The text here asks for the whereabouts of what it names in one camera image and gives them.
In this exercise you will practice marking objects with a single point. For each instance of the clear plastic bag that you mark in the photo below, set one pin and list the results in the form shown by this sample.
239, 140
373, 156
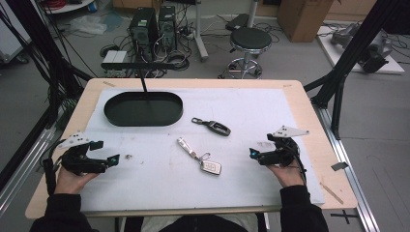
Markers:
87, 25

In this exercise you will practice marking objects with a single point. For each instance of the white table mat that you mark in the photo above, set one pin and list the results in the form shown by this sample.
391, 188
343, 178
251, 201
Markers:
193, 187

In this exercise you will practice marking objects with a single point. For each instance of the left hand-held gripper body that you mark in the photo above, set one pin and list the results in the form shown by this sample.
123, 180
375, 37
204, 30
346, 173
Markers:
80, 161

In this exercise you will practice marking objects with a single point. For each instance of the white stand leg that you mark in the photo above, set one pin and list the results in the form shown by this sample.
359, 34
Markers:
199, 35

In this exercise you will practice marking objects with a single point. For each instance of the grey tape piece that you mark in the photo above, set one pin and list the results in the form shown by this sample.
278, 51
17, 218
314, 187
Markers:
339, 166

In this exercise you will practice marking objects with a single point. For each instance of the cardboard box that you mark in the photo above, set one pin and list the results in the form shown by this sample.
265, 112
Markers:
303, 19

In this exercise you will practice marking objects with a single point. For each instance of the aluminium rail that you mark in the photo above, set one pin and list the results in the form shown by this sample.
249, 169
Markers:
22, 170
351, 167

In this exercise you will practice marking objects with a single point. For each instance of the white board with grey devices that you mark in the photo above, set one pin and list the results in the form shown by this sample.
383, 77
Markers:
364, 45

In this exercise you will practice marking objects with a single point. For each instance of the thin wooden stick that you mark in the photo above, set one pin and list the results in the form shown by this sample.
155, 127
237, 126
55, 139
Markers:
332, 193

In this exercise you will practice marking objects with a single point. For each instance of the black metal frame stand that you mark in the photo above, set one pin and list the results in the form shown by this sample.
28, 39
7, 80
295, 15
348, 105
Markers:
48, 54
348, 58

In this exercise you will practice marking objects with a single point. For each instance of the person's right hand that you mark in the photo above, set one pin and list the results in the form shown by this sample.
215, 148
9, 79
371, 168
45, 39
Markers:
286, 175

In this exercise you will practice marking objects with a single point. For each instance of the slim black computer tower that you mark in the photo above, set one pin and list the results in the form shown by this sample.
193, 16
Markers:
167, 27

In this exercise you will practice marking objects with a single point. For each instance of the large black computer tower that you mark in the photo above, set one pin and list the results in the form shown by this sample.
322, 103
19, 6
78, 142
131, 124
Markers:
143, 32

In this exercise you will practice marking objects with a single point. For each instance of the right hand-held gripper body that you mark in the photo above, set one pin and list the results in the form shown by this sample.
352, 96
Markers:
282, 151

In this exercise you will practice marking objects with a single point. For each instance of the black car key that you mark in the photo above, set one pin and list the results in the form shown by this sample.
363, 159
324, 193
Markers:
216, 126

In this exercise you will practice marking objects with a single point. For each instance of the person's left hand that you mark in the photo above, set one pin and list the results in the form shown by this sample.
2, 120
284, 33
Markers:
69, 182

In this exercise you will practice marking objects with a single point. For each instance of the black bar on pole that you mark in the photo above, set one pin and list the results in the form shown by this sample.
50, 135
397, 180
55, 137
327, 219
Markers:
138, 65

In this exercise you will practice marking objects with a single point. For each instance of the black oval tray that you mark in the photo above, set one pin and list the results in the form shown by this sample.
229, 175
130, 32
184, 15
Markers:
143, 109

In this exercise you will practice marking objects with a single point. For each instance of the white flat boxes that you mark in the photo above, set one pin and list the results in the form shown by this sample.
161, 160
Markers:
114, 57

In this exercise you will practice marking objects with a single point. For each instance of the black round stool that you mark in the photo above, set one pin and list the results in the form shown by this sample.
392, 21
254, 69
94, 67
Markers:
250, 40

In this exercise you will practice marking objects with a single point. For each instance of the wooden table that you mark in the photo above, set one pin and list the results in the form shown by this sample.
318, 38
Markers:
309, 106

